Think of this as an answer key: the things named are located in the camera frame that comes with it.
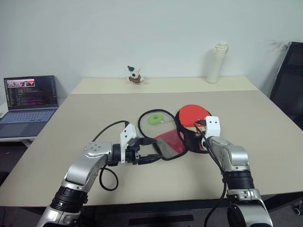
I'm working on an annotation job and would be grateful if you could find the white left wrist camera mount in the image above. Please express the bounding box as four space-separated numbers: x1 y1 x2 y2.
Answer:
119 122 138 165

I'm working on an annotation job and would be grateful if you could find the green foam ring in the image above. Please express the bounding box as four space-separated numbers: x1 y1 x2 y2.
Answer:
147 113 164 126

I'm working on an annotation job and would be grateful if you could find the white water bottle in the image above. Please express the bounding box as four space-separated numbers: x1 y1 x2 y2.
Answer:
206 42 229 84

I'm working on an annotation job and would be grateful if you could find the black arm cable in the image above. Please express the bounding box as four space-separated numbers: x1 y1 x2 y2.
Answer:
91 121 130 191
193 119 228 227

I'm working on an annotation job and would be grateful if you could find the red table tennis paddle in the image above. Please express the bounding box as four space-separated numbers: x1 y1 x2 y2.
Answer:
178 103 211 134

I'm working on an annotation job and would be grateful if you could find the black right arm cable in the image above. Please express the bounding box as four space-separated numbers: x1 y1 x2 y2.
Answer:
193 119 228 227

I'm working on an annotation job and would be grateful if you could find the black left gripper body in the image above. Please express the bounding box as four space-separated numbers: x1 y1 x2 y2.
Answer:
125 138 143 166

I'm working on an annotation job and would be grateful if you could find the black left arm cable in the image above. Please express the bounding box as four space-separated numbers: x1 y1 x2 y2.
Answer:
91 121 130 191

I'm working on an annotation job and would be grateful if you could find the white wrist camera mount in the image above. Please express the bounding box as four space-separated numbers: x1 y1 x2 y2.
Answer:
119 122 138 165
204 115 222 138

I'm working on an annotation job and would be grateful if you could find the black office chair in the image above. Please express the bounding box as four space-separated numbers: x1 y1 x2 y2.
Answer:
269 42 303 131

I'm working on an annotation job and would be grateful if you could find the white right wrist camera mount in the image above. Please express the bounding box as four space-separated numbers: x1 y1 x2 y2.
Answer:
204 115 222 138

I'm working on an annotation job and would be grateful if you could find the white plush dog toy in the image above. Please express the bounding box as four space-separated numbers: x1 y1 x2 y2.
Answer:
126 64 146 85

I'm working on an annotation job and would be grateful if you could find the black red paddle case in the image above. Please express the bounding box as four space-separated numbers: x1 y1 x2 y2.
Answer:
138 108 212 162

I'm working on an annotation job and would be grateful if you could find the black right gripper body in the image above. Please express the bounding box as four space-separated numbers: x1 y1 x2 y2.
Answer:
194 129 206 143

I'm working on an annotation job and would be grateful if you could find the open laptop computer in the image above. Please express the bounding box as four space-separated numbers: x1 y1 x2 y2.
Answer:
0 75 59 138

